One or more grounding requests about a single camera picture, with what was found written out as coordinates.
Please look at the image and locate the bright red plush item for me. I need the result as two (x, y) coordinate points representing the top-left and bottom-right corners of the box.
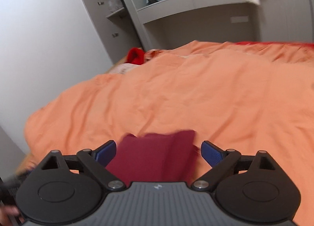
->
(125, 48), (145, 65)

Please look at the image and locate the floral pink pillow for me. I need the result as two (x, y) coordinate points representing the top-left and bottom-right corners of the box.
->
(108, 63), (139, 74)

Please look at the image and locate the grey window ledge desk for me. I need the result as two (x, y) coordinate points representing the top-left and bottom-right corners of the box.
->
(115, 0), (290, 50)

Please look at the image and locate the grey wardrobe cabinet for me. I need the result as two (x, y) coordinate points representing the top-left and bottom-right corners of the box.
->
(82, 0), (142, 64)

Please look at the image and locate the dark red long-sleeve shirt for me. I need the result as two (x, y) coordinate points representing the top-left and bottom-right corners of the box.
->
(106, 130), (199, 186)

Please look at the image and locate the person's left hand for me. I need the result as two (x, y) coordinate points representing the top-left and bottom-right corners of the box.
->
(0, 206), (20, 226)

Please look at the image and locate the plastic bag on shelf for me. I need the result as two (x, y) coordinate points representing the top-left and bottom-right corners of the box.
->
(108, 0), (123, 13)

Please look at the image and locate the orange duvet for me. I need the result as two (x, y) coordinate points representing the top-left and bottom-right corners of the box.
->
(25, 41), (313, 225)

